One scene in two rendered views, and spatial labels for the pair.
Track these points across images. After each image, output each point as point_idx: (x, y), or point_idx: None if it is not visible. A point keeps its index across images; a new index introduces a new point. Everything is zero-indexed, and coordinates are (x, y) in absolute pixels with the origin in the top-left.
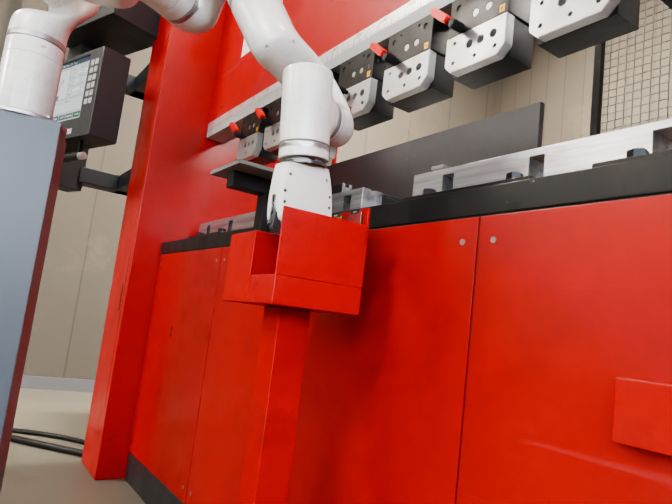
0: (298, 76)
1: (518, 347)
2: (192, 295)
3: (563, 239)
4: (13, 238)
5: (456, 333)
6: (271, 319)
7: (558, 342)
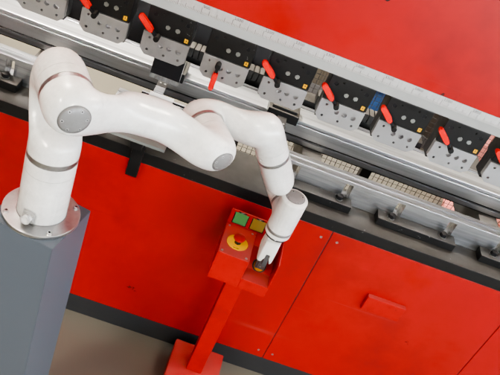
0: (299, 213)
1: (334, 276)
2: (4, 150)
3: (365, 254)
4: (64, 288)
5: (306, 264)
6: None
7: (350, 279)
